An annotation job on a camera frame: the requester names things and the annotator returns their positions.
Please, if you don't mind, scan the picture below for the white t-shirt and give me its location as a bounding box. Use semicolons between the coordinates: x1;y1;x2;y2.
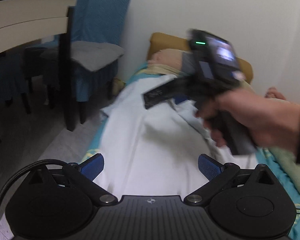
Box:
95;75;257;197

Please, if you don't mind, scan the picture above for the person's right hand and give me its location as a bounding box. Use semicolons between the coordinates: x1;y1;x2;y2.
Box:
196;89;300;152

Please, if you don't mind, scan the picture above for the pastel checked pillow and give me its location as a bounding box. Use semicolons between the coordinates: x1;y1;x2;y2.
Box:
140;49;256;91

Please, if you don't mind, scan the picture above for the pink fluffy blanket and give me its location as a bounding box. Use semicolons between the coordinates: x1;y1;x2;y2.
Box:
264;87;286;100

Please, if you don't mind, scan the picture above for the mustard yellow headboard cushion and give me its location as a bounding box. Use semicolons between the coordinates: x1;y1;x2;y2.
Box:
147;32;254;84

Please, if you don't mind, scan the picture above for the green fleece cartoon blanket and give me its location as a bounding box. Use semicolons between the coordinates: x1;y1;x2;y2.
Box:
268;147;300;193

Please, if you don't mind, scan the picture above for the teal patterned bed sheet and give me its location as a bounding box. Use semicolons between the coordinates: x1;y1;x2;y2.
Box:
85;65;300;239

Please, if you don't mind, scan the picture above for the grey seat cushion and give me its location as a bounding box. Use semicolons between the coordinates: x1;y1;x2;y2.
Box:
40;41;124;72

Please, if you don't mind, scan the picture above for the chair with blue cover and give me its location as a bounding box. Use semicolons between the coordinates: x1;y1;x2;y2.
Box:
24;0;134;103

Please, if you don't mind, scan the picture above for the black braided cable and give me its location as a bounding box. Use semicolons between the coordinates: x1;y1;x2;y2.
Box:
0;158;71;240

